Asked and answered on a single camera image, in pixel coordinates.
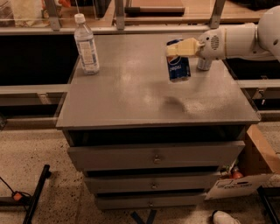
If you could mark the orange cable clip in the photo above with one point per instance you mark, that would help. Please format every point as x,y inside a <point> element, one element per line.
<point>17,196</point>

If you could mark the blue pepsi can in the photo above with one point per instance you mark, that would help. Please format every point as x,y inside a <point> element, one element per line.
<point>178,67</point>

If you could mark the cardboard box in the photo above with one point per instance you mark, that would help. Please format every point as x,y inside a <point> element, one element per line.
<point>258,162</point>

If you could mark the black stand leg left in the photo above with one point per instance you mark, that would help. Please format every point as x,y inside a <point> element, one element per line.
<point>28,202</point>

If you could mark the grey drawer cabinet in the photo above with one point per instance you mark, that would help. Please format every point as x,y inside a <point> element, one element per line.
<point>132,101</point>

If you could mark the black stand leg right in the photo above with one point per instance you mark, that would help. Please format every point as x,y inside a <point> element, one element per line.
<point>265,193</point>

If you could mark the orange bottle in box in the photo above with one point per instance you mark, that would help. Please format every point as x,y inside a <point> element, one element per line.
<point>236,174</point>

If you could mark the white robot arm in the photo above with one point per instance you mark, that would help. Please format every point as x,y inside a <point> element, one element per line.
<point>245,41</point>

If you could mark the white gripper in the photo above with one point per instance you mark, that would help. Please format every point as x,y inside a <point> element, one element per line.
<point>210,44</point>

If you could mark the white shoe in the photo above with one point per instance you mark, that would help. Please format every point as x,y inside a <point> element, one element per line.
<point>220,217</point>

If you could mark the black stand leg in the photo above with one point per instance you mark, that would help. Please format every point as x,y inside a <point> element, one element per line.
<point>265,193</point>
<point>28,202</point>

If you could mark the tall silver can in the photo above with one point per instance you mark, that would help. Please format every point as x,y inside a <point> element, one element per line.
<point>204,64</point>

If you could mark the top grey drawer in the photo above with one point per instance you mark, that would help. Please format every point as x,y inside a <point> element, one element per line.
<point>150,156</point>

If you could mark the metal railing frame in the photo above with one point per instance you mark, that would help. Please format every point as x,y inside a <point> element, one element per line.
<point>33,14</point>

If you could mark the clear plastic water bottle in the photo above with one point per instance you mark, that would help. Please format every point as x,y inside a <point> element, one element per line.
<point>85,42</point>

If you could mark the bottom grey drawer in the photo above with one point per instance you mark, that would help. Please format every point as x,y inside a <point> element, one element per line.
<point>148,200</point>

